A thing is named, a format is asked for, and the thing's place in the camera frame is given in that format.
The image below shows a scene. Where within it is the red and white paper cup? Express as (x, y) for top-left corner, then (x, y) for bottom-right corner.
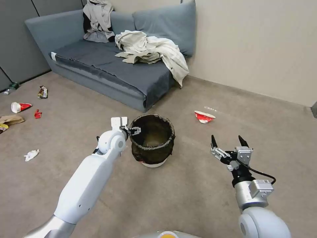
(11, 101), (32, 114)

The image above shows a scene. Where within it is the grey and white jacket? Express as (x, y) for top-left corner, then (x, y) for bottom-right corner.
(82, 0), (116, 43)

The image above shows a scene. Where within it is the small grey sofa cushion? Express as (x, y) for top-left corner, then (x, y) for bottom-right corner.
(110, 11), (136, 36)

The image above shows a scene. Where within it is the crushed red paper bowl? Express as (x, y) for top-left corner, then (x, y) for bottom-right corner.
(194, 110), (216, 125)

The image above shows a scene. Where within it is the crumpled snack wrapper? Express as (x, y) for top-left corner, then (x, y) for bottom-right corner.
(37, 85), (49, 99)

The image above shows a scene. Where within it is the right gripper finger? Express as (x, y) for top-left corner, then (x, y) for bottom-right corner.
(210, 135), (233, 162)
(238, 135), (251, 149)

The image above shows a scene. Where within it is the dark grey sofa sheet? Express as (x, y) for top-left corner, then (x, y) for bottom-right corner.
(50, 39), (174, 110)

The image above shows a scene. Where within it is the trash can with black bag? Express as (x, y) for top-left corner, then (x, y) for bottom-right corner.
(129, 113), (176, 168)

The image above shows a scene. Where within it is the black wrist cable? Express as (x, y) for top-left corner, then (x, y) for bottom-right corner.
(236, 160), (277, 185)

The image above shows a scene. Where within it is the plastic bottle with green label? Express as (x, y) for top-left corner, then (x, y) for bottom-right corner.
(3, 81), (20, 96)

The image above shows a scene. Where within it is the brown paper bag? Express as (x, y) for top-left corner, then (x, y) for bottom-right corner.
(0, 115), (25, 126)

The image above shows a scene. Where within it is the crumpled white tissue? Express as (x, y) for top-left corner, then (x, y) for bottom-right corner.
(23, 148), (40, 162)

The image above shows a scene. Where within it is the beige crumpled clothing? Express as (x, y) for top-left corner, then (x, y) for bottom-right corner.
(114, 30), (190, 89)

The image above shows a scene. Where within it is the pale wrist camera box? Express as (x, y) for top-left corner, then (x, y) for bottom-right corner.
(233, 146), (254, 165)

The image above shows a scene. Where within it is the large grey sofa cushion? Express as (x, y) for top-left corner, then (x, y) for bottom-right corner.
(131, 0), (197, 58)

